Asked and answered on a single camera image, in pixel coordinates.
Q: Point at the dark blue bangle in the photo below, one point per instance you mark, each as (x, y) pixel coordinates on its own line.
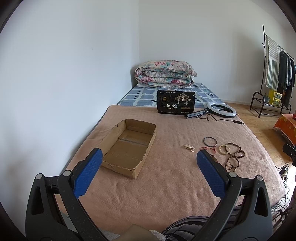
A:
(210, 141)

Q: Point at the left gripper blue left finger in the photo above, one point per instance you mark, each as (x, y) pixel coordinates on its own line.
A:
(54, 211)

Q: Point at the yellow box on rack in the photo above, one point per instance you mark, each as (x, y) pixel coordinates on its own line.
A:
(274, 98)

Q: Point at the blue checkered bed sheet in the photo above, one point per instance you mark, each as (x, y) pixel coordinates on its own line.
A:
(147, 96)

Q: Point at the striped hanging towel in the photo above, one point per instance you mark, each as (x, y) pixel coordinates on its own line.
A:
(272, 63)

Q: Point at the striped grey trousers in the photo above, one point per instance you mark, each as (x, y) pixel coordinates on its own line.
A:
(186, 228)

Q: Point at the orange cloth covered table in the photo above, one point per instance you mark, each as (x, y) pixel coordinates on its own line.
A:
(286, 124)

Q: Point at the dark hanging clothes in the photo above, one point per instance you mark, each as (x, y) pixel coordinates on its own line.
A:
(286, 78)

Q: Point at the folded floral quilt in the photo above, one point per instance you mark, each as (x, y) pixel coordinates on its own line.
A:
(165, 73)

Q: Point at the black clothes rack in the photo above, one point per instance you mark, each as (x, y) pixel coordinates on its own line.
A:
(260, 99)

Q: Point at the white ring light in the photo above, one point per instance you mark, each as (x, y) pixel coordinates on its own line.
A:
(220, 109)

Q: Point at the open cardboard box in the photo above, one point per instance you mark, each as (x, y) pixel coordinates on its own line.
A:
(126, 146)

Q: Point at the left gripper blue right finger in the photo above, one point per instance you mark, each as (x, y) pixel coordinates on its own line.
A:
(244, 211)

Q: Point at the black snack bag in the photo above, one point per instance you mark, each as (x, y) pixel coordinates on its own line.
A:
(175, 102)

